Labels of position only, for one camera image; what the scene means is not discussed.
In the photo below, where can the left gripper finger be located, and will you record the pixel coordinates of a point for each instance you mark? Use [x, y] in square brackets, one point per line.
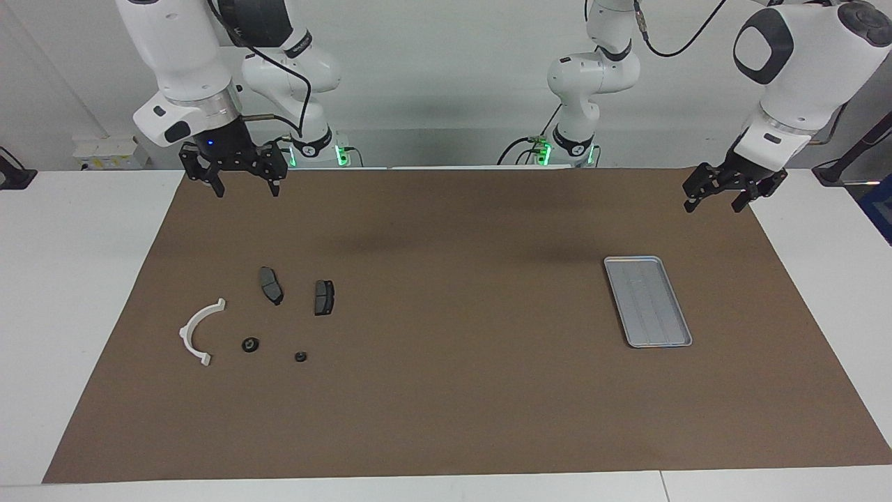
[741, 201]
[692, 202]

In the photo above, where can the dark curved brake pad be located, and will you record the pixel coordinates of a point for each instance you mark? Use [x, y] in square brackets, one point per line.
[270, 286]

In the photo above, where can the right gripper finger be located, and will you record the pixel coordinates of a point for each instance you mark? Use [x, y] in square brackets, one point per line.
[274, 186]
[217, 185]

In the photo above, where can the white power strip box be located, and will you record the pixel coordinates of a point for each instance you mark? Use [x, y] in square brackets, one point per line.
[108, 150]

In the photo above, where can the blue box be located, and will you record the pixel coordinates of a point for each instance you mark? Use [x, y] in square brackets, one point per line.
[879, 209]

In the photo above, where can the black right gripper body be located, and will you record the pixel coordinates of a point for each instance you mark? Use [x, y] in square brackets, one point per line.
[233, 157]

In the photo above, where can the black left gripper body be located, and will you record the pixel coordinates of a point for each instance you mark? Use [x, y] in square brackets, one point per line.
[739, 174]

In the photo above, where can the brown table mat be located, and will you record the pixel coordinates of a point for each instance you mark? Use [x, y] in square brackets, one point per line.
[446, 383]

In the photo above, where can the dark rectangular brake pad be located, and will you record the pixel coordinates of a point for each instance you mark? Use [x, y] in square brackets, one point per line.
[324, 298]

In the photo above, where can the large black bearing gear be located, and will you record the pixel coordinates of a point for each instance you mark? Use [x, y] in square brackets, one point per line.
[250, 344]

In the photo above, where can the silver metal tray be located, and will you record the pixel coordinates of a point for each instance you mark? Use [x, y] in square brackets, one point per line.
[648, 303]

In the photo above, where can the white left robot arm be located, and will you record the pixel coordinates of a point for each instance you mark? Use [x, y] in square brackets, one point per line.
[801, 70]

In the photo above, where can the black table clamp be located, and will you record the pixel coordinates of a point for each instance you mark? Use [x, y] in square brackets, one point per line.
[17, 178]

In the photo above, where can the black stand with pole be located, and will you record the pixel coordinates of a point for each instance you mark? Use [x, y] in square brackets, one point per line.
[833, 171]

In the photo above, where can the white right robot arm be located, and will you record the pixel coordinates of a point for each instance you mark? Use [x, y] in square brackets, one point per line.
[174, 49]

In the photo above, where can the white curved plastic bracket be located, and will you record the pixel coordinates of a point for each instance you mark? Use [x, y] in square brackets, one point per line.
[185, 332]

